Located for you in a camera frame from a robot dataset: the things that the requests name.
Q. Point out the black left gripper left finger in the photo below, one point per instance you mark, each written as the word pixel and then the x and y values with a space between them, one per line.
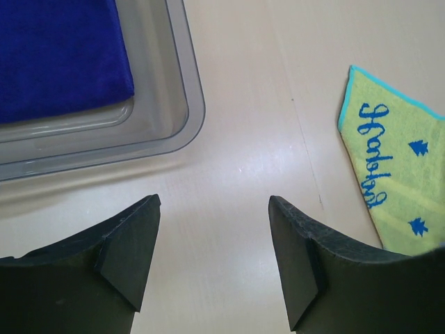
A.
pixel 91 282

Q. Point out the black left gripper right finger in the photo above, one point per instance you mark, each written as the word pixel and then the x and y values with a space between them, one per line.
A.
pixel 333 283

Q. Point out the yellow towel teal trim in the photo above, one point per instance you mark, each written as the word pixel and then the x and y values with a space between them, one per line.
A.
pixel 396 147

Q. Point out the purple towel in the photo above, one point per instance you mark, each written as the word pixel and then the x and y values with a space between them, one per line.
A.
pixel 60 57

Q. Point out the smoky clear plastic bin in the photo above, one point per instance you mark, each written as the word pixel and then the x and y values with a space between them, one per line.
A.
pixel 165 114

